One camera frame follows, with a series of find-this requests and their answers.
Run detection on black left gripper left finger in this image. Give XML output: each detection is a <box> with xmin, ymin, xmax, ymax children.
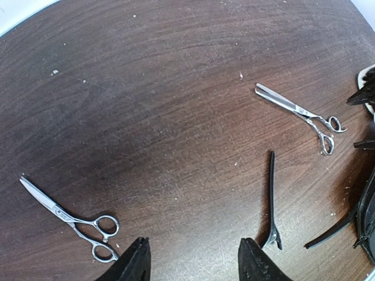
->
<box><xmin>96</xmin><ymin>237</ymin><xmax>151</xmax><ymax>281</ymax></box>

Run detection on silver thinning scissors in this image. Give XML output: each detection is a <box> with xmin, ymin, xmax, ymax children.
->
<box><xmin>254</xmin><ymin>83</ymin><xmax>347</xmax><ymax>156</ymax></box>

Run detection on black hair clip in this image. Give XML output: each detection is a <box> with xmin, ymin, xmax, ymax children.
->
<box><xmin>304</xmin><ymin>204</ymin><xmax>358</xmax><ymax>249</ymax></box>
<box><xmin>261</xmin><ymin>151</ymin><xmax>283</xmax><ymax>250</ymax></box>

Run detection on black zip tool case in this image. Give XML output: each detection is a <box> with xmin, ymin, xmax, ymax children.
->
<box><xmin>346</xmin><ymin>84</ymin><xmax>375</xmax><ymax>267</ymax></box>

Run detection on silver plain hair scissors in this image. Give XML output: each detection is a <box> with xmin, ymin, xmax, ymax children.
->
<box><xmin>19</xmin><ymin>176</ymin><xmax>120</xmax><ymax>263</ymax></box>

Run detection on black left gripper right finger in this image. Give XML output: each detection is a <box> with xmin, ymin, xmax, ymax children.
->
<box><xmin>238</xmin><ymin>238</ymin><xmax>292</xmax><ymax>281</ymax></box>

